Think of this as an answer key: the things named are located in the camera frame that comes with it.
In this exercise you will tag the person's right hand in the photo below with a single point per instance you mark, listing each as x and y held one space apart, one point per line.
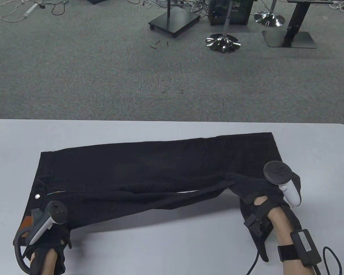
261 212

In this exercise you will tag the person's left hand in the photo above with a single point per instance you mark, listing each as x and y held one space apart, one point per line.
54 237

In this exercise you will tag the grey and white controller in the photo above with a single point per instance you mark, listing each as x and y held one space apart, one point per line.
57 212
276 172

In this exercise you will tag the black trousers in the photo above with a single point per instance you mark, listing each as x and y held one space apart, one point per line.
149 169

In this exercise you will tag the person's right forearm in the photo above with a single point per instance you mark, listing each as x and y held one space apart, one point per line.
283 229

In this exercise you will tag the person's left forearm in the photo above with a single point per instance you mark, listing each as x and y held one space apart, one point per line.
46 263

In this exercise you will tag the chrome stool base with pole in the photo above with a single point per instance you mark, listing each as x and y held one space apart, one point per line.
269 18
223 43

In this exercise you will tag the black flat-base stand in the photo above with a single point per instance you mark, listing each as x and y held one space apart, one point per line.
301 38

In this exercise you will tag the black computer tower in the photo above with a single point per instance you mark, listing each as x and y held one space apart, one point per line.
238 11

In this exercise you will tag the black wheeled stand base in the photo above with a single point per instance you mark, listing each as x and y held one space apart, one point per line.
175 20

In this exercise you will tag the white power strip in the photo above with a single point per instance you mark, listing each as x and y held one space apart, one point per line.
31 9

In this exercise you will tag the flat black object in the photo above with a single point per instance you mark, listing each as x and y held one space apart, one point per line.
96 1

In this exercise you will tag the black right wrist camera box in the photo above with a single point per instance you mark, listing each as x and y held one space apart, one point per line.
304 247

